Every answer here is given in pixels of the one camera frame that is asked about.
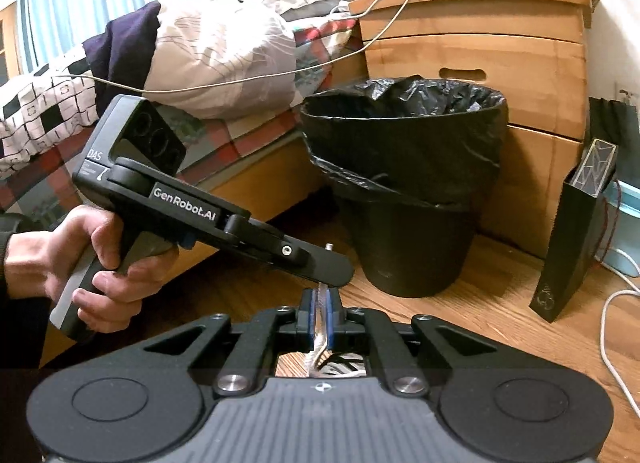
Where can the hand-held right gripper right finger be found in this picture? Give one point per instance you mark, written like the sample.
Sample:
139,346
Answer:
331,323

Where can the grey and white pillow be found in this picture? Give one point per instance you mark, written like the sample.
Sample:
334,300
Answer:
220,53

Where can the geometric patterned box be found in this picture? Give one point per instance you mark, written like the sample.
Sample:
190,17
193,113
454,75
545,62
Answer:
595,168

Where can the wooden nightstand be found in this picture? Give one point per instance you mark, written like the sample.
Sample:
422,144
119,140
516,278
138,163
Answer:
475,53

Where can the bed with plaid sheet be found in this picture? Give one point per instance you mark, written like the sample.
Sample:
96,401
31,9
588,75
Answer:
250,143

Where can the plain black paper bag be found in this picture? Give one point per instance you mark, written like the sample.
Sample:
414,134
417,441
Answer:
615,118

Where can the light blue plastic bin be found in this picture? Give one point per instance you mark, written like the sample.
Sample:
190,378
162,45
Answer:
625,243

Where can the light blue curtain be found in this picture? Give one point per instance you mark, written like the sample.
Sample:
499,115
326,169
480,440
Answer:
75,3

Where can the black and white checkered quilt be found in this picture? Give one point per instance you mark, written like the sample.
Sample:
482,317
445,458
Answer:
45,108

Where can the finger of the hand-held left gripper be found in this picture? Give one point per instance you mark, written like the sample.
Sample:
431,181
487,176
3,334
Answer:
300,258

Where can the black paper bag with logo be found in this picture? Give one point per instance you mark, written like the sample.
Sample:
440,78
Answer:
565,253

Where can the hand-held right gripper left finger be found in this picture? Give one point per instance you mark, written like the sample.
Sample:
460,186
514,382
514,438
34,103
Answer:
310,318

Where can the person's left hand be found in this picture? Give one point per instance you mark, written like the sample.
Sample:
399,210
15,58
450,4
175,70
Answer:
55,253

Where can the dark purple cloth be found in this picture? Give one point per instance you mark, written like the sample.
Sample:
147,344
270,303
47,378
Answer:
125,43

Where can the wooden bed frame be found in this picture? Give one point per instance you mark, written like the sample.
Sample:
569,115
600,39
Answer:
260,183

